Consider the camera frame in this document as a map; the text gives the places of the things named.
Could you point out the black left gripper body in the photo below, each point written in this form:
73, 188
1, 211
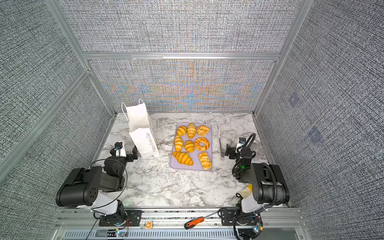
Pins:
126, 153

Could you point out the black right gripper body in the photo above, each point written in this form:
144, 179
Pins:
234, 151

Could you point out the white paper gift bag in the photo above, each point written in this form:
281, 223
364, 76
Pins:
141, 131

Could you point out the braided bread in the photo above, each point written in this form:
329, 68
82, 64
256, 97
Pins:
205, 161

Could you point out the large croissant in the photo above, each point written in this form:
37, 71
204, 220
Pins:
183, 158

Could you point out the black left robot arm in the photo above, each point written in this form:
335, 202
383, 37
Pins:
86, 188

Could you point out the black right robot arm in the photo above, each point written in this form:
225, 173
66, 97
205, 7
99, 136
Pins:
268, 185

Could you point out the twisted knot bread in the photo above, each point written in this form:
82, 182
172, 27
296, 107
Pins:
202, 131

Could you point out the lavender plastic tray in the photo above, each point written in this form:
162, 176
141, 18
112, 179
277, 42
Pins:
195, 155

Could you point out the small round striped bun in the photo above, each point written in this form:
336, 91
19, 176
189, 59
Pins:
189, 146

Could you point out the croissant back middle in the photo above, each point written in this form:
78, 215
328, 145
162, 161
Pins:
191, 131

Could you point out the small oblong striped roll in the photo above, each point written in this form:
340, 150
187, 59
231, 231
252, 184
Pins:
178, 143

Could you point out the small striped bun back left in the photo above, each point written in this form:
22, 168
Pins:
181, 131

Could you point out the small orange tag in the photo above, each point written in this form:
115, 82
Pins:
149, 225

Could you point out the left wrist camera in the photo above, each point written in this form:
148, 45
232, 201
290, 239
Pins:
120, 150

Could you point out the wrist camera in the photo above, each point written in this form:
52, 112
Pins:
241, 143
120, 150

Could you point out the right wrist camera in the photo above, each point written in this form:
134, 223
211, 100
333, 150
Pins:
241, 143

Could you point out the ring shaped bread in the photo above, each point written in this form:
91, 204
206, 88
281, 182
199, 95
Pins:
202, 144

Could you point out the aluminium front rail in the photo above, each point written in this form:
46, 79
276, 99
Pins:
168, 224

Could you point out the orange handled screwdriver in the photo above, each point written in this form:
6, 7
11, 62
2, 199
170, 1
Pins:
192, 223

